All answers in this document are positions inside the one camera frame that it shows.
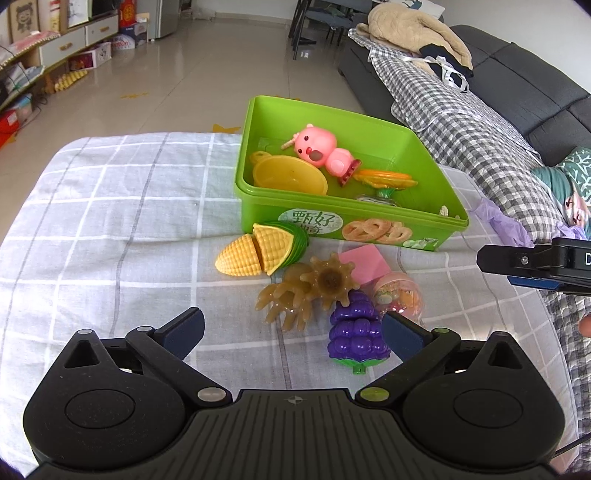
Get pink animal squeeze toy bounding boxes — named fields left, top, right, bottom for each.
left=281, top=124, right=362, bottom=188

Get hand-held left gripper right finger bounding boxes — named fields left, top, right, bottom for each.
left=355, top=310, right=527, bottom=407

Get white wooden cabinet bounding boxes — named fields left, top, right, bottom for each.
left=0, top=11, right=121, bottom=116

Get white red cardboard box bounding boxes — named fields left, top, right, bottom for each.
left=69, top=41, right=114, bottom=70

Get green plastic box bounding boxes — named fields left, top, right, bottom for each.
left=233, top=95, right=471, bottom=252

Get grey grid table cloth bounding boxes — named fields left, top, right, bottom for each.
left=0, top=131, right=578, bottom=462

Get dark grey chair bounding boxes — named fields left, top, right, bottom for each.
left=288, top=0, right=375, bottom=61

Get framed cartoon picture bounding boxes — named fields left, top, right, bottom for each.
left=9, top=0, right=40, bottom=44

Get purple toy grapes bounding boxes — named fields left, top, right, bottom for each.
left=327, top=291, right=393, bottom=376

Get pink clear capsule ball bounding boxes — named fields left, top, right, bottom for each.
left=372, top=271, right=426, bottom=324

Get red storage box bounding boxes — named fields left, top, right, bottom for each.
left=0, top=108, right=21, bottom=146

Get translucent brown hand toy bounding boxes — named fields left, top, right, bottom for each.
left=256, top=263, right=319, bottom=333
left=300, top=256, right=360, bottom=311

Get pink block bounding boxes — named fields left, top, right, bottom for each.
left=338, top=244, right=391, bottom=286

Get silver refrigerator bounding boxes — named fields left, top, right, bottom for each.
left=157, top=0, right=178, bottom=40

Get row of yellow toys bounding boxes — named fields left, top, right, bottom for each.
left=51, top=69, right=88, bottom=90

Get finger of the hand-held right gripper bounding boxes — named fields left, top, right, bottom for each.
left=507, top=275, right=591, bottom=297
left=476, top=244, right=557, bottom=278

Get yellow plastic bowl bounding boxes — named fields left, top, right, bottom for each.
left=250, top=150, right=329, bottom=197

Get black garment with white straps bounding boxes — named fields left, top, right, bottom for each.
left=418, top=44, right=474, bottom=90

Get white deer print cushion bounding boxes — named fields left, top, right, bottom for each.
left=390, top=0, right=446, bottom=17

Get dark grey sofa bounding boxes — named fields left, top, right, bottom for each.
left=337, top=23, right=591, bottom=167

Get black white plaid cover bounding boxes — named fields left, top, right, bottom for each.
left=347, top=25, right=591, bottom=462

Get teal patterned pillow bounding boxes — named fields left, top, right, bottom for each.
left=530, top=147, right=591, bottom=227

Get yellow toy corn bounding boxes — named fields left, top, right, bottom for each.
left=215, top=222, right=310, bottom=278

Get orange disc toy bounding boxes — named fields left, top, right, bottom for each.
left=353, top=168, right=419, bottom=200

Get beige quilted blanket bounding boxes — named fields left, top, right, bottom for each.
left=355, top=4, right=474, bottom=70

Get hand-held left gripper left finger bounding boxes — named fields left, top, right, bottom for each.
left=55, top=307, right=234, bottom=408

